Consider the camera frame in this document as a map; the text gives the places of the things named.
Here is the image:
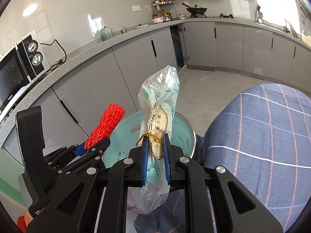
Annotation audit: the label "bright window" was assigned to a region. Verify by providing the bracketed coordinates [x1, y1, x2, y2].
[253, 0, 304, 27]

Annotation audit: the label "black wok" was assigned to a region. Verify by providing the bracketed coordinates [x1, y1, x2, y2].
[182, 2, 208, 15]

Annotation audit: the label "red foam net sleeve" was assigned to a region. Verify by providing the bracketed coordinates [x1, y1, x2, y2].
[84, 103, 126, 151]

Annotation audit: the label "green teapot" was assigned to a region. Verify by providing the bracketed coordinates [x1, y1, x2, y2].
[98, 25, 114, 42]

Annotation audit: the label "clear tissue bag green print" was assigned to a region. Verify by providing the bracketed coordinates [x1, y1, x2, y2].
[126, 65, 180, 214]

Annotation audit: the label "black power cable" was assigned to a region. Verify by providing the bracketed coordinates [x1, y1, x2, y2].
[40, 39, 67, 71]

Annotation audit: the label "yellow rubber band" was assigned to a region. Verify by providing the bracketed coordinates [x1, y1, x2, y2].
[136, 133, 163, 147]

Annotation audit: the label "grey base cabinets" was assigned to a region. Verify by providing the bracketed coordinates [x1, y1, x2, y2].
[0, 21, 311, 156]

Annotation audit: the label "teal round metal bin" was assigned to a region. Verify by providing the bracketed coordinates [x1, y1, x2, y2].
[102, 111, 196, 168]

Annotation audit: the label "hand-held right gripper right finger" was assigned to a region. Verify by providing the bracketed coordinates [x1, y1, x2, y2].
[162, 133, 283, 233]

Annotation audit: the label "white microwave oven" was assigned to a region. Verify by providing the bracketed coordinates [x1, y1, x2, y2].
[0, 29, 51, 112]

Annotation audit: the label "grey speckled kitchen counter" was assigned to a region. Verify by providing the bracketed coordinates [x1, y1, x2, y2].
[0, 17, 311, 136]

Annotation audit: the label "gas stove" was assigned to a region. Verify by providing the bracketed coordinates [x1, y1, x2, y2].
[187, 13, 235, 19]

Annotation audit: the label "metal utensil holder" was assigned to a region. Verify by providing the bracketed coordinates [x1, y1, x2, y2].
[255, 4, 264, 24]

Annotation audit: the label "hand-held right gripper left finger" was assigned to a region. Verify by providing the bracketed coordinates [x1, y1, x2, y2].
[27, 136, 150, 233]

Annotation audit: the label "leaning grey board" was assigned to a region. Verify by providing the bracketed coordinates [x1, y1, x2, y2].
[289, 19, 302, 38]

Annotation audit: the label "blue plaid tablecloth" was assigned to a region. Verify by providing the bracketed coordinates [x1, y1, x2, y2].
[134, 83, 311, 233]

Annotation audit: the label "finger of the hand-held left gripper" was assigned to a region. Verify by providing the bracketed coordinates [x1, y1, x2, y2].
[48, 144, 86, 168]
[57, 138, 111, 174]

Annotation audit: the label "metal spice rack with bottles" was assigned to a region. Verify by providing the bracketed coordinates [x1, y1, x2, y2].
[152, 0, 176, 21]

